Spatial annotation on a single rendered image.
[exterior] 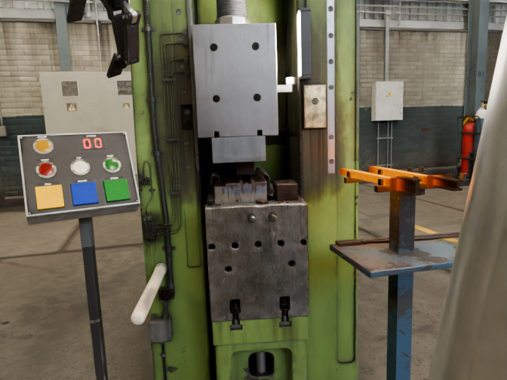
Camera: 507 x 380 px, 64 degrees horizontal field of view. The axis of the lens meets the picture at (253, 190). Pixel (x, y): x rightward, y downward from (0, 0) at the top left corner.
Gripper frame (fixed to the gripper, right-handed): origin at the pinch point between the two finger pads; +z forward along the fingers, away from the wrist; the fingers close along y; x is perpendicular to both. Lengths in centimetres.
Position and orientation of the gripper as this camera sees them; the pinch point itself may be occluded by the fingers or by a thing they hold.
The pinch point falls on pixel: (94, 44)
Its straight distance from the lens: 90.5
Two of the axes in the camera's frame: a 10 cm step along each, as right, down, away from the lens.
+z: -5.0, 3.7, 7.8
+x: 6.4, -4.5, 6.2
